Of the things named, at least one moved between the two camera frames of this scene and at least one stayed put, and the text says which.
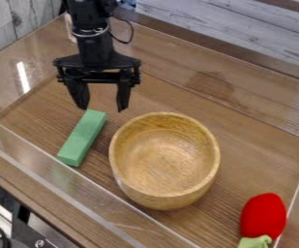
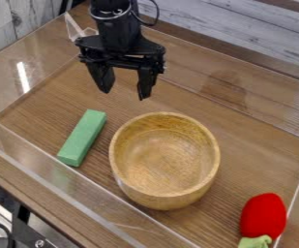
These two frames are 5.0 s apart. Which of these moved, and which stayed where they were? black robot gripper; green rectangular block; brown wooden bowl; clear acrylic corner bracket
Moved: black robot gripper
Stayed: green rectangular block; brown wooden bowl; clear acrylic corner bracket
